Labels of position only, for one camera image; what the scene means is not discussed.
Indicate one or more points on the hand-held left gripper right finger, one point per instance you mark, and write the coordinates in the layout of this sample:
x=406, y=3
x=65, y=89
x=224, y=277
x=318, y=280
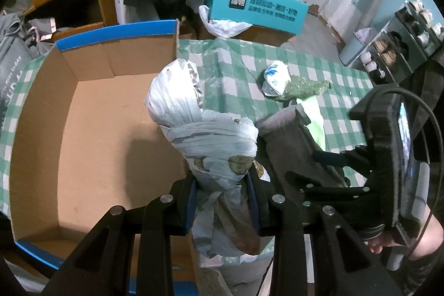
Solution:
x=251, y=199

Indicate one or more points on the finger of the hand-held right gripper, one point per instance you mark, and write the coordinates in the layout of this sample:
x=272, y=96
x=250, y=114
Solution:
x=322, y=190
x=334, y=158

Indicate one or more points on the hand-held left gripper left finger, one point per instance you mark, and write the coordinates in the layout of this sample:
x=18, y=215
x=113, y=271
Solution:
x=190, y=204

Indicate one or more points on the light green cloth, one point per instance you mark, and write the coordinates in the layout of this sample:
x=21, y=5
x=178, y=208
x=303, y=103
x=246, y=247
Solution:
x=317, y=122

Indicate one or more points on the grey sock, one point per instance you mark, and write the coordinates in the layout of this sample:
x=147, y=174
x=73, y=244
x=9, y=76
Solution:
x=284, y=143

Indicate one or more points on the white plastic bag bundle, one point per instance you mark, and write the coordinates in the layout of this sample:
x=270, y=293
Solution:
x=194, y=136

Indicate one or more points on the green glitter cloth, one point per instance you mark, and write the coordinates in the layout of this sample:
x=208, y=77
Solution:
x=305, y=88

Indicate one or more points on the white and blue sock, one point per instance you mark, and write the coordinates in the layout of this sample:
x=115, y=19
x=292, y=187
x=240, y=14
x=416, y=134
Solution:
x=275, y=75

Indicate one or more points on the blue-edged cardboard box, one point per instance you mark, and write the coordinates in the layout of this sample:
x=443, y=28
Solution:
x=104, y=143

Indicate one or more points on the person's right hand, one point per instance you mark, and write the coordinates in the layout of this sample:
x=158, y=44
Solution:
x=381, y=244

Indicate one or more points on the group of shoes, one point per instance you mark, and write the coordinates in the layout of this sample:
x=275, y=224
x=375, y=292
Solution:
x=388, y=53

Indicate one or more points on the light blue bin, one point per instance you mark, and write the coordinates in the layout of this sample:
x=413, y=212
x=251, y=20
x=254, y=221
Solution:
x=353, y=49

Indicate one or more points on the shoe rack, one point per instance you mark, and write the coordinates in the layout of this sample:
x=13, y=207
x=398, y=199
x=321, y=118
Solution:
x=406, y=39

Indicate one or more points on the green checkered tablecloth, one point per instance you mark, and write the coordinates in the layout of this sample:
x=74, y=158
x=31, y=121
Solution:
x=236, y=74

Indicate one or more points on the large brown cardboard box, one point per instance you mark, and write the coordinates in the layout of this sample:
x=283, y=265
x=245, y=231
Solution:
x=265, y=36

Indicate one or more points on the teal box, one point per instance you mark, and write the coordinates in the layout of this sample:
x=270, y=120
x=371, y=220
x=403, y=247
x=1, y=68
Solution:
x=263, y=15

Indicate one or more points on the crumpled white plastic bag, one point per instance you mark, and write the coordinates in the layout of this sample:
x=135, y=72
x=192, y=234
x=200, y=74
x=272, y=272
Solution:
x=222, y=27

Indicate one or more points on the light grey garment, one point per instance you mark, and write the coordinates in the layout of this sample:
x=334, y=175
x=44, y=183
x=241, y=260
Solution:
x=142, y=11

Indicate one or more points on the grey printed bag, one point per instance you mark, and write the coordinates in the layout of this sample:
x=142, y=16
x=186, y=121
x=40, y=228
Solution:
x=17, y=70

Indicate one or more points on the grey hoodie pile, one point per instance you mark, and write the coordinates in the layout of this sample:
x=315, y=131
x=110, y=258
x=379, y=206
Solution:
x=17, y=23

